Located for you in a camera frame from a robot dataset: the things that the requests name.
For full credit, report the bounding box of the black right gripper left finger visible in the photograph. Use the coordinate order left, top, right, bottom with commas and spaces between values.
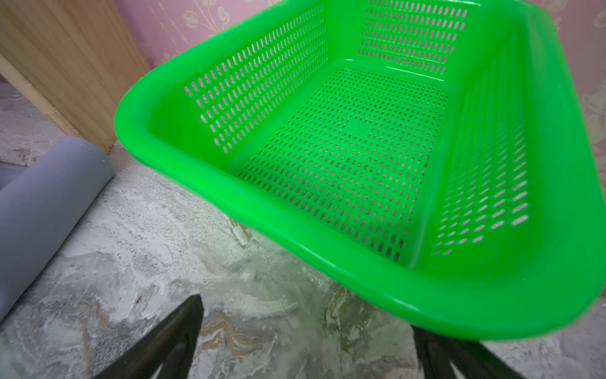
96, 295, 204, 378

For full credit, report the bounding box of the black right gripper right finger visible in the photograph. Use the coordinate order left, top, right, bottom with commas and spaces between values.
411, 325, 523, 379

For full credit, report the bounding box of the lavender skirt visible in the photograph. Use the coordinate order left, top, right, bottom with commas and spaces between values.
1, 136, 115, 317

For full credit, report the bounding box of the green plastic perforated basket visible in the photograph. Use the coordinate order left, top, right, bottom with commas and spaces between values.
115, 1, 605, 340

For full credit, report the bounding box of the wooden two-tier shelf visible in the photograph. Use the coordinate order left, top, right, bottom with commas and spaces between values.
1, 1, 150, 152

